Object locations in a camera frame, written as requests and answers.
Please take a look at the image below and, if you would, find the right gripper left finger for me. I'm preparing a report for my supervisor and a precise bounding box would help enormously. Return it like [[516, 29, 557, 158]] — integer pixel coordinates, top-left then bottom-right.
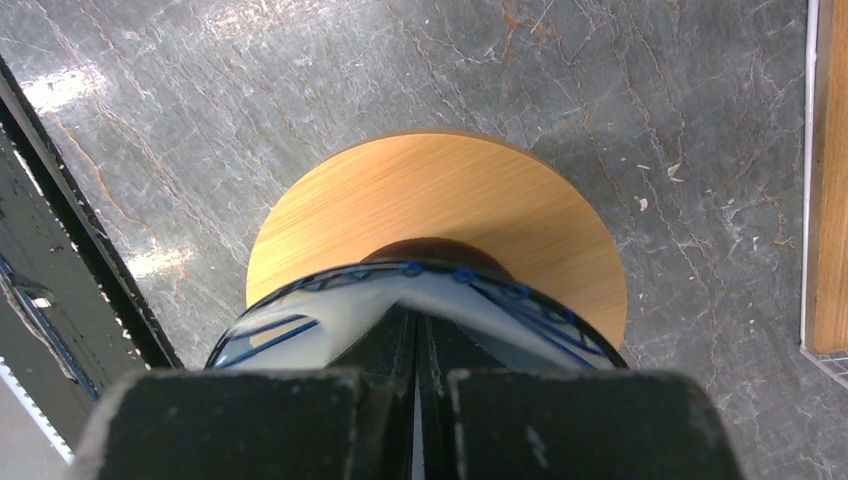
[[69, 306, 418, 479]]

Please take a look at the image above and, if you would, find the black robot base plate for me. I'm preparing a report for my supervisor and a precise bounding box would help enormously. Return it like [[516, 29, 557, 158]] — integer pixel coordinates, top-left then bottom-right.
[[1, 67, 181, 457]]

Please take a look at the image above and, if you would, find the blue ribbed coffee dripper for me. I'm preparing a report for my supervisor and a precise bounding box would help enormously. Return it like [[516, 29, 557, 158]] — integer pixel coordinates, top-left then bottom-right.
[[204, 259, 627, 370]]

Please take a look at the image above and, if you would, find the white wire wooden shelf rack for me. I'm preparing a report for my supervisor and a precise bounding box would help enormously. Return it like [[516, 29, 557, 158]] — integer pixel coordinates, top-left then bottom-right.
[[800, 1, 847, 387]]

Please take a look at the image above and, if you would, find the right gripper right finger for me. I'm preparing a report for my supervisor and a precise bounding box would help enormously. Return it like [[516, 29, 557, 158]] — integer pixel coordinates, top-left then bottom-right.
[[418, 315, 743, 479]]

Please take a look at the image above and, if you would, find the round wooden dripper stand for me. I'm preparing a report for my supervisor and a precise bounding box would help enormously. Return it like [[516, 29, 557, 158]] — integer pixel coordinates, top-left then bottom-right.
[[245, 131, 628, 347]]

